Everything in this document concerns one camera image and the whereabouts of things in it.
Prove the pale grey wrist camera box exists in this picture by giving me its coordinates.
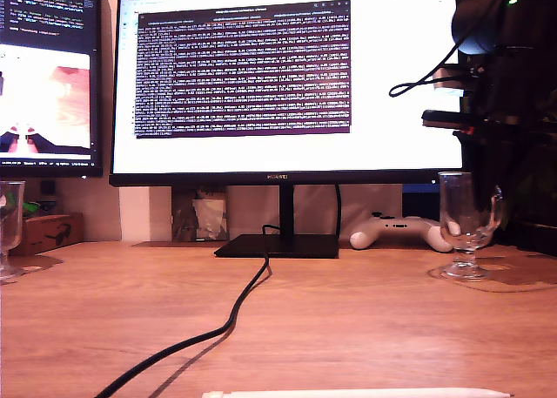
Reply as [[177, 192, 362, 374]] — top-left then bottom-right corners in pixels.
[[433, 66, 484, 98]]

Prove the black monitor with code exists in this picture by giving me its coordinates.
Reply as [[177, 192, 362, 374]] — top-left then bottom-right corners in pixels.
[[0, 0, 104, 179]]

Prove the white pen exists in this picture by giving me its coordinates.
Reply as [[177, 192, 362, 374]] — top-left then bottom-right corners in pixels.
[[201, 387, 511, 398]]

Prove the patterned brown box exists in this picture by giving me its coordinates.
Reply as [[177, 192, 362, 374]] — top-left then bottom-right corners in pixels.
[[171, 186, 228, 242]]

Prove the black planter tray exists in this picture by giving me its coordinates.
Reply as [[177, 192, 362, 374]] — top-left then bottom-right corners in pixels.
[[500, 230, 557, 258]]

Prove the black Huawei monitor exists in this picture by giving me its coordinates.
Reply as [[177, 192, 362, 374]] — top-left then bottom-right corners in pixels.
[[109, 0, 465, 260]]

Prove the thin black looping arm cable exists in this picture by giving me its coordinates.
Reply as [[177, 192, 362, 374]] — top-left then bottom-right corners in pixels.
[[388, 0, 513, 98]]

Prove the white game controller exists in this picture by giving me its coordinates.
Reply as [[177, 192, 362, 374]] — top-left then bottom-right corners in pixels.
[[348, 212, 453, 253]]

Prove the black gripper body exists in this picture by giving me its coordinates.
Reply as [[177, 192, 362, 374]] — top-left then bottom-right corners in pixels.
[[420, 47, 543, 132]]

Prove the green leafy plant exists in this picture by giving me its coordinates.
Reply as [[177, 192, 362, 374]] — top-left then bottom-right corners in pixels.
[[460, 0, 557, 229]]

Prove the cardboard box with sunglasses print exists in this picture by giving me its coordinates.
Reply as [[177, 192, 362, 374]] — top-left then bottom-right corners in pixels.
[[9, 212, 85, 256]]

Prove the green packet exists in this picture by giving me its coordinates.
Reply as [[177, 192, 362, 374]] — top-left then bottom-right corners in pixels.
[[23, 200, 60, 219]]

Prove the thin black monitor cable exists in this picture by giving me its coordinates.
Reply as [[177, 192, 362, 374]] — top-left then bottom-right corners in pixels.
[[333, 184, 344, 237]]

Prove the thick black cable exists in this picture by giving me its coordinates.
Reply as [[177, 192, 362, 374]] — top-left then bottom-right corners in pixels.
[[93, 224, 282, 398]]

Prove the small glass cup with handle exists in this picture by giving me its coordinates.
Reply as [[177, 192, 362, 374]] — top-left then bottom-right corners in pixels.
[[437, 171, 506, 282], [0, 179, 26, 284]]

